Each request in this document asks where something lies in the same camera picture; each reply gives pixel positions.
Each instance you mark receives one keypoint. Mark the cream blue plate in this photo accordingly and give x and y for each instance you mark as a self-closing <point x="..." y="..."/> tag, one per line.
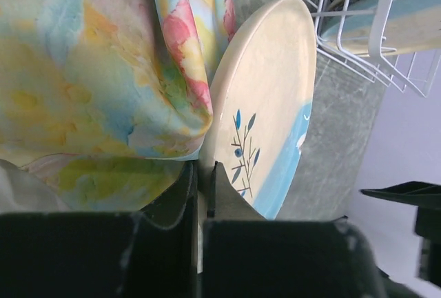
<point x="262" y="95"/>
<point x="412" y="26"/>

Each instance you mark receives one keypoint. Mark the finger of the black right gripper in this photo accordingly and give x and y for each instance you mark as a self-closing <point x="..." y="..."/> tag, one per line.
<point x="415" y="193"/>

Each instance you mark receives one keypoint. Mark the floral pastel cloth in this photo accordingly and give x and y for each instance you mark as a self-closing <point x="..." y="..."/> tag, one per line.
<point x="103" y="101"/>

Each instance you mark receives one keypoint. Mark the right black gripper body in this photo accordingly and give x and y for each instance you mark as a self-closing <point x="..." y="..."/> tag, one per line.
<point x="427" y="227"/>

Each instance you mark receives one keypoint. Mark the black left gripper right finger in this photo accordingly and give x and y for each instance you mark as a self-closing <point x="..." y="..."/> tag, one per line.
<point x="261" y="258"/>

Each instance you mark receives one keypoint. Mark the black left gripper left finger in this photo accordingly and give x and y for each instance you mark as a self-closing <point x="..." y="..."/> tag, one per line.
<point x="150" y="252"/>

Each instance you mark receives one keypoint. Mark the white wire dish rack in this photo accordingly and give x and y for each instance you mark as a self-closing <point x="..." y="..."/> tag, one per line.
<point x="414" y="71"/>

